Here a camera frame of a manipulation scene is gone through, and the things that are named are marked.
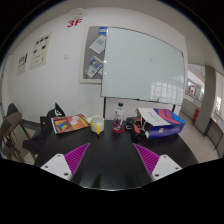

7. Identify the red 3F wall sign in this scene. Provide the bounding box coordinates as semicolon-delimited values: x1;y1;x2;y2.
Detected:
67;19;83;28

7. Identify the round black table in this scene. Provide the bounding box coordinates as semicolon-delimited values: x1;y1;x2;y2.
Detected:
35;121;198;190

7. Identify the colourful picture book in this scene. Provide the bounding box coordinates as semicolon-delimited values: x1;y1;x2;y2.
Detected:
51;114;89;134

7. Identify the round brown side table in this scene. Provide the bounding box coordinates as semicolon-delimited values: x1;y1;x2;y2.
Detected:
0;112;29;162

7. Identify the white yellow mug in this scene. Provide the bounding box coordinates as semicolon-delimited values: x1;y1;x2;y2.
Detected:
90;115;104;135

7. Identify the blue white cardboard box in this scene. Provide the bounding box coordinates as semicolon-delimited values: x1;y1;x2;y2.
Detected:
138;108;185;139

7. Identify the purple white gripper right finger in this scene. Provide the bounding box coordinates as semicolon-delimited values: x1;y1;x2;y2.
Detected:
134;143;181;181

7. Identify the dark chair behind table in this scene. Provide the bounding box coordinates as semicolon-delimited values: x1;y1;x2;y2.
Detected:
6;103;18;116

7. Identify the chair with black jacket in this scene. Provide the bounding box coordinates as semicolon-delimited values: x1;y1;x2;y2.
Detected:
22;104;65;154

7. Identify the small white wall poster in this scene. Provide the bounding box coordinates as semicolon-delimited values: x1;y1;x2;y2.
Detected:
17;53;28;75

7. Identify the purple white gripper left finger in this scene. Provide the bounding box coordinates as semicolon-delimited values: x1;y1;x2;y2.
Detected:
41;143;90;181

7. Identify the red round coaster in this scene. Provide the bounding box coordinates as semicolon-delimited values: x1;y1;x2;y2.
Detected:
112;127;124;133

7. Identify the large whiteboard on stand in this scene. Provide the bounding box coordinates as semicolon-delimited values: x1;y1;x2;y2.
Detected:
101;27;186;119

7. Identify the grey pin notice board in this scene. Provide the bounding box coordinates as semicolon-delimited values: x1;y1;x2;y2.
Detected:
79;26;108;84

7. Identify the black red gadget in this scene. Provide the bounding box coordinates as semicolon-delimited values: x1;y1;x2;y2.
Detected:
125;117;144;140

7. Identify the clear plastic water bottle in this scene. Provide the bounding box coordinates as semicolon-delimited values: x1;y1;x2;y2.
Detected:
113;102;124;127

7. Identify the large white wall poster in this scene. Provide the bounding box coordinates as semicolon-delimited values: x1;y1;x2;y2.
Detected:
30;32;52;69

